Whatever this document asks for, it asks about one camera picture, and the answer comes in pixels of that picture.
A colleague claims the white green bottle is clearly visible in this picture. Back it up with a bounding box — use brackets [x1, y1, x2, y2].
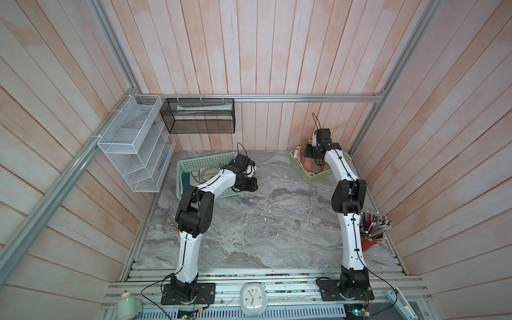
[116, 291, 142, 320]

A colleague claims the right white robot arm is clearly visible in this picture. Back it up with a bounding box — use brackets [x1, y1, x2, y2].
[305, 129, 374, 299]

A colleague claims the red pen holder cup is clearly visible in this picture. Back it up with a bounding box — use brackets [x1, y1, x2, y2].
[360, 211, 392, 252]

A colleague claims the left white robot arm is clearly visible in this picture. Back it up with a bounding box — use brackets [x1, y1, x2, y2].
[170, 153, 258, 299]

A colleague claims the light green plastic basket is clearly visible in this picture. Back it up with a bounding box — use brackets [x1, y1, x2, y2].
[289, 147, 359, 184]

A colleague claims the white wire mesh shelf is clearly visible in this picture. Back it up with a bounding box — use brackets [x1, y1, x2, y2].
[98, 95, 176, 193]

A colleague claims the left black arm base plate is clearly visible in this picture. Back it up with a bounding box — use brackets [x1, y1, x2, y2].
[161, 281, 216, 305]

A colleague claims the black wire mesh basket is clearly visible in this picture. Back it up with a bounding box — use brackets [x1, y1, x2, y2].
[160, 97, 236, 134]

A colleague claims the white analog clock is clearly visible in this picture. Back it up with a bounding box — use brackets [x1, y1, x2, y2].
[240, 282, 268, 317]

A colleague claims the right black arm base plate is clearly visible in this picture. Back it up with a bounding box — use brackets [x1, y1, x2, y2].
[315, 277, 375, 301]

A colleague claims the red white blue towel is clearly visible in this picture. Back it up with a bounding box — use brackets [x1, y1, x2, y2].
[293, 146, 303, 165]

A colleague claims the brown towel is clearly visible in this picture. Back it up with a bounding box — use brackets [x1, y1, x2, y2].
[301, 156, 326, 176]

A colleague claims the green circuit board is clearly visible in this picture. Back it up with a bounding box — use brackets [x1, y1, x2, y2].
[344, 304, 369, 320]

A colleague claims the blue Doraemon towel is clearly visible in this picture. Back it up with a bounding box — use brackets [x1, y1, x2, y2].
[179, 165, 225, 191]

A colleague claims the mint green plastic basket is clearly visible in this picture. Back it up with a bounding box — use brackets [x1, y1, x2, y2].
[176, 151, 237, 199]

